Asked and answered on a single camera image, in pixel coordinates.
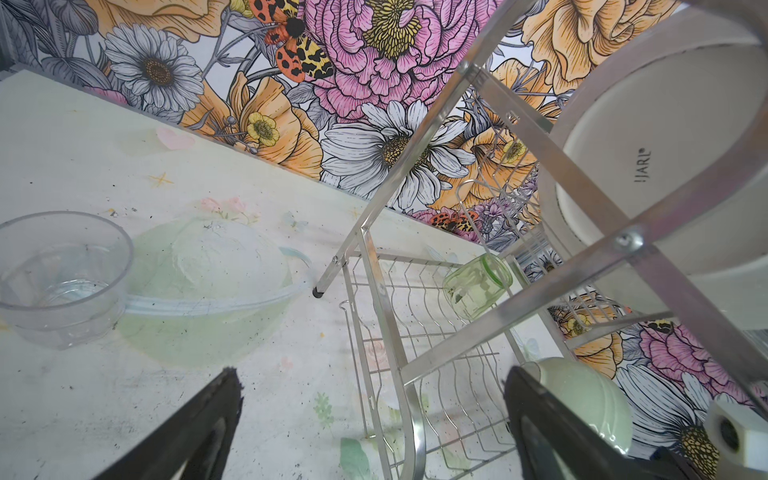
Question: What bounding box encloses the light green ceramic bowl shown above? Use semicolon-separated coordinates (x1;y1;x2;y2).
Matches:
522;357;633;455

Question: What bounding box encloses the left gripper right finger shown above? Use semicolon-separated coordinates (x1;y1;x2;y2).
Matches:
504;366;651;479

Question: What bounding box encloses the cream white plate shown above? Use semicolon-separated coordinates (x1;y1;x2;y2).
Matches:
552;7;767;331

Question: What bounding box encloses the clear faceted glass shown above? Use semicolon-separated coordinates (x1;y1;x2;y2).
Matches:
1;211;134;349

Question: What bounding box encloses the translucent pale green lid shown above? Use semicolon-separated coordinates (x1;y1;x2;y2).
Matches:
117;216;315;368

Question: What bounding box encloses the steel two-tier dish rack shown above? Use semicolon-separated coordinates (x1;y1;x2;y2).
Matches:
314;1;767;479

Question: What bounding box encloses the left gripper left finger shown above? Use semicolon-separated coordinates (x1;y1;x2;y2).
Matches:
97;367;243;479

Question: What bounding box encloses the green glass tumbler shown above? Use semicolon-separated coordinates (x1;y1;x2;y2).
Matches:
443;253;514;321

